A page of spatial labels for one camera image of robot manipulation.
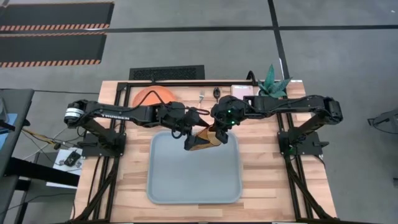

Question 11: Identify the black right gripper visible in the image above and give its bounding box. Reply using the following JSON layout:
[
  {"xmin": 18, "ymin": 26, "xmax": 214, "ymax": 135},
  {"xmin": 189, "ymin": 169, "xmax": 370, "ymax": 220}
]
[{"xmin": 210, "ymin": 95, "xmax": 248, "ymax": 146}]

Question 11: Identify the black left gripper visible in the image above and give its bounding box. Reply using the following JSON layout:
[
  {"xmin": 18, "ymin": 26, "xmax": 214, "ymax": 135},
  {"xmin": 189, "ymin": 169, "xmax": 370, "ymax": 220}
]
[{"xmin": 176, "ymin": 106, "xmax": 212, "ymax": 152}]

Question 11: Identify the orange plate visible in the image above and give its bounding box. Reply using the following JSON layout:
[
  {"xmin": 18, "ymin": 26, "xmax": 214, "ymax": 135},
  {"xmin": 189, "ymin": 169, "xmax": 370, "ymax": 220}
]
[{"xmin": 132, "ymin": 85, "xmax": 177, "ymax": 108}]

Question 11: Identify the grey plastic tray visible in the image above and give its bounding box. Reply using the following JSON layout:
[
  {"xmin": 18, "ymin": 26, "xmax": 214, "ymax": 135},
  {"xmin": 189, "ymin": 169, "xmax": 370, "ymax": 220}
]
[{"xmin": 146, "ymin": 130, "xmax": 243, "ymax": 205}]

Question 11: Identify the pale pink box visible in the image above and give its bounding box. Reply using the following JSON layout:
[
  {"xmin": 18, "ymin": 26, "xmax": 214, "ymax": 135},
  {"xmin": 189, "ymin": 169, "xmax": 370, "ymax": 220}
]
[{"xmin": 230, "ymin": 85, "xmax": 254, "ymax": 100}]

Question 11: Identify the black floor vent grille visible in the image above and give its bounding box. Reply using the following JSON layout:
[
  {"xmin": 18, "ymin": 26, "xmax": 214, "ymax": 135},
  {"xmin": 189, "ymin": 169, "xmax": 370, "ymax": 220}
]
[{"xmin": 129, "ymin": 65, "xmax": 206, "ymax": 81}]

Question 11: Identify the green potted plant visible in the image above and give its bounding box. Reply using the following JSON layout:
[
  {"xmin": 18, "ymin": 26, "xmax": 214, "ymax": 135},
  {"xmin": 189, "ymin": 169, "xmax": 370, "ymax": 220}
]
[{"xmin": 257, "ymin": 63, "xmax": 294, "ymax": 99}]

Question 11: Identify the small black device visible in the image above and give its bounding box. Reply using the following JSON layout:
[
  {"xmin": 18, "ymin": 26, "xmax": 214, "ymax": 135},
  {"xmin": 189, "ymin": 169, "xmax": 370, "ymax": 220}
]
[{"xmin": 63, "ymin": 151, "xmax": 81, "ymax": 167}]

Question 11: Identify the white paper sheet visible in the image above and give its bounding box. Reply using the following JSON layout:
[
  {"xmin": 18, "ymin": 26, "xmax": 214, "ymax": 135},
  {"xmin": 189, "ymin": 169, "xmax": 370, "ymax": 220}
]
[{"xmin": 45, "ymin": 147, "xmax": 84, "ymax": 190}]

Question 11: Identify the black bench bar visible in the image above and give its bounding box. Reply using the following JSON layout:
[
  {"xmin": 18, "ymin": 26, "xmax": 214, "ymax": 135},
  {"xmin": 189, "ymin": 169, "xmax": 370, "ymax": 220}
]
[{"xmin": 4, "ymin": 157, "xmax": 80, "ymax": 187}]

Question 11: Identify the black hazard-striped floor mat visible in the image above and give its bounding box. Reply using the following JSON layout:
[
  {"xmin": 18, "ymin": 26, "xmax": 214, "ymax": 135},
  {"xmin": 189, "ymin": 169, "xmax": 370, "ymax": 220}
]
[
  {"xmin": 0, "ymin": 31, "xmax": 108, "ymax": 68},
  {"xmin": 0, "ymin": 1, "xmax": 115, "ymax": 32}
]

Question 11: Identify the black aluminium table frame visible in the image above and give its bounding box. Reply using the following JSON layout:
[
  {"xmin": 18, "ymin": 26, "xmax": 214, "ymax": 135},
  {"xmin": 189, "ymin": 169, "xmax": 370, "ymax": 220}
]
[{"xmin": 70, "ymin": 80, "xmax": 338, "ymax": 224}]

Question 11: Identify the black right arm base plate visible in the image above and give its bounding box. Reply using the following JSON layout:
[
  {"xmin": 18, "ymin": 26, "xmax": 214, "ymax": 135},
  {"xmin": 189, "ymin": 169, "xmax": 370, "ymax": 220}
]
[{"xmin": 277, "ymin": 131, "xmax": 330, "ymax": 157}]

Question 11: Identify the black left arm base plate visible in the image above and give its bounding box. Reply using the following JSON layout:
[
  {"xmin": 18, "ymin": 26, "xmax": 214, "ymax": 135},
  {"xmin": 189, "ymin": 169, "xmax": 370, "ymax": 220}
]
[{"xmin": 81, "ymin": 131, "xmax": 127, "ymax": 157}]

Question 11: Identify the yellow floor cable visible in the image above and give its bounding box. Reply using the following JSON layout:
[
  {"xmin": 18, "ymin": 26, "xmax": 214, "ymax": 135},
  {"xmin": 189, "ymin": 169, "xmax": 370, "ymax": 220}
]
[{"xmin": 21, "ymin": 128, "xmax": 57, "ymax": 144}]

